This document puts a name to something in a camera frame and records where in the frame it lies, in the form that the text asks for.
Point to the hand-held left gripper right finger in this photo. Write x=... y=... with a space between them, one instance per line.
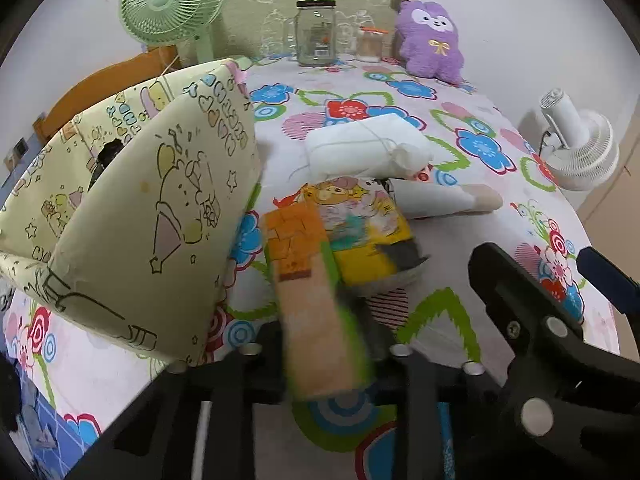
x=415 y=375

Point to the green patterned board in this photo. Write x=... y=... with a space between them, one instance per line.
x=270 y=10

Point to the small glass jar orange lid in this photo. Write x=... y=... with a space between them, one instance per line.
x=370 y=47

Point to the yellow fabric storage box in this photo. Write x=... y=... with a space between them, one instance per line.
x=150 y=210

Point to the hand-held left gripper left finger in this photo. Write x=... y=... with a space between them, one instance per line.
x=270 y=360

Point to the green desk fan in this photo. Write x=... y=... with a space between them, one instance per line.
x=160 y=0

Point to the dark wall socket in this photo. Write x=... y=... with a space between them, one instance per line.
x=20 y=147

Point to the white fan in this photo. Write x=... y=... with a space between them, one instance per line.
x=585 y=155

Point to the floral tablecloth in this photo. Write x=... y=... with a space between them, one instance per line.
x=475 y=110

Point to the white sock beige toe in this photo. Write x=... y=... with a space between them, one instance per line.
x=440 y=200

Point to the purple plush toy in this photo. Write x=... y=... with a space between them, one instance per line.
x=430 y=45

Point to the wooden chair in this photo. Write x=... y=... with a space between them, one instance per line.
x=90 y=90

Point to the glass jar with green cap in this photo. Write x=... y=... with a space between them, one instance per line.
x=315 y=35

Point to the white cloth bundle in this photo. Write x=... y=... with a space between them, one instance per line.
x=360 y=145

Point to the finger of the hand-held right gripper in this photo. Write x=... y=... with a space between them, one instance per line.
x=515 y=290
x=600 y=270

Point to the yellow cartoon packet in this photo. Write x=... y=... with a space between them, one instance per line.
x=370 y=240

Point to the orange green cardboard box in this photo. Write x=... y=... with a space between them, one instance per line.
x=310 y=300

